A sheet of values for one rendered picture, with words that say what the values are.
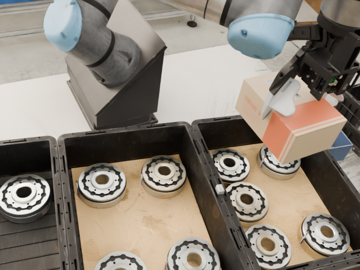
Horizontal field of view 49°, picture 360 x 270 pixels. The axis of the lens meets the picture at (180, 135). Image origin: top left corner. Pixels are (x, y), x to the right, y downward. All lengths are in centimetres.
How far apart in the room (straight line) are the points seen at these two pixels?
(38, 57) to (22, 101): 142
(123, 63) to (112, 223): 42
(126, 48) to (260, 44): 60
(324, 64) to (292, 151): 16
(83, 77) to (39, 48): 161
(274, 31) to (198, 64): 101
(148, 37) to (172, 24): 203
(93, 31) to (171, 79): 49
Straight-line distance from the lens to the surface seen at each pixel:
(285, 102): 68
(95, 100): 112
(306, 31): 67
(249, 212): 87
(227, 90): 141
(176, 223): 86
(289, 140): 69
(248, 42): 51
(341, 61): 64
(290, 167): 99
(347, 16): 61
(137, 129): 88
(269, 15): 50
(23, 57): 273
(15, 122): 125
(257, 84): 75
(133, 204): 87
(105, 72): 105
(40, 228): 86
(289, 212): 94
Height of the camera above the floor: 155
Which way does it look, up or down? 45 degrees down
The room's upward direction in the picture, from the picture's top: 11 degrees clockwise
